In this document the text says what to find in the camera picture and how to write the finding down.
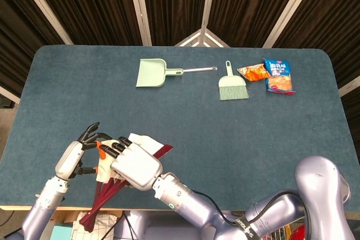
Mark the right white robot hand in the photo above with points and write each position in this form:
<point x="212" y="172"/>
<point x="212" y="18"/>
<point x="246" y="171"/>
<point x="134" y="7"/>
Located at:
<point x="135" y="167"/>

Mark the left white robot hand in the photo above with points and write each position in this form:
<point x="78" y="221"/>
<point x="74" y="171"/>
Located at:
<point x="69" y="158"/>

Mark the red ribbed paper folding fan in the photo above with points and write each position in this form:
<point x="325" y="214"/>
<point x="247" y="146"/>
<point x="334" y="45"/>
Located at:
<point x="144" y="141"/>

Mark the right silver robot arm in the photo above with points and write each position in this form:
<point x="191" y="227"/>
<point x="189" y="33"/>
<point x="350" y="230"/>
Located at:
<point x="197" y="209"/>

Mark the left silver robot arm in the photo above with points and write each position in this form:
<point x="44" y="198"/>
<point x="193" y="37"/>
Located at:
<point x="42" y="209"/>

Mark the green hand brush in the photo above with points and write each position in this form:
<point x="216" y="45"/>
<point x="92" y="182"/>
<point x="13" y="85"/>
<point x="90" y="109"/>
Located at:
<point x="232" y="85"/>

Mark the brown cardboard box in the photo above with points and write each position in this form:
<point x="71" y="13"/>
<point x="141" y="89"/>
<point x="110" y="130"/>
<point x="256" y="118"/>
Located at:
<point x="64" y="216"/>

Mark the white checked cloth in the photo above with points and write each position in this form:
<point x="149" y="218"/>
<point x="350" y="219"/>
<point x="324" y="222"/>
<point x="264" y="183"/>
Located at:
<point x="107" y="223"/>

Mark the lilac robot torso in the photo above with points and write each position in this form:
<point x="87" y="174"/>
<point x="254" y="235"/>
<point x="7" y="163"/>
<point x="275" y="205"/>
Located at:
<point x="157" y="228"/>

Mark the blue felt table cover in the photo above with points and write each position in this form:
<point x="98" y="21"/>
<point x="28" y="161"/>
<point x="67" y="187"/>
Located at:
<point x="197" y="124"/>

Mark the teal box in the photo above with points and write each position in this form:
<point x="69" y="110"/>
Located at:
<point x="60" y="233"/>

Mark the green plastic dustpan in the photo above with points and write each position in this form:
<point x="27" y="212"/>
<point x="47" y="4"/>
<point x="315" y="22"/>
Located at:
<point x="150" y="72"/>

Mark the orange snack bag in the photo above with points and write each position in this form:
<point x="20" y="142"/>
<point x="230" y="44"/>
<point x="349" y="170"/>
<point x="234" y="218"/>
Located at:
<point x="254" y="72"/>

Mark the blue snack bag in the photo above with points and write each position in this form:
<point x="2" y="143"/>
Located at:
<point x="278" y="79"/>

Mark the red round ball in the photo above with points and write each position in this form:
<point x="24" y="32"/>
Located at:
<point x="298" y="234"/>

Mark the white partition frame foot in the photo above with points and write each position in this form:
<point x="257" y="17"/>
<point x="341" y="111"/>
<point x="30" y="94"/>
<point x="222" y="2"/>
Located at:
<point x="200" y="37"/>

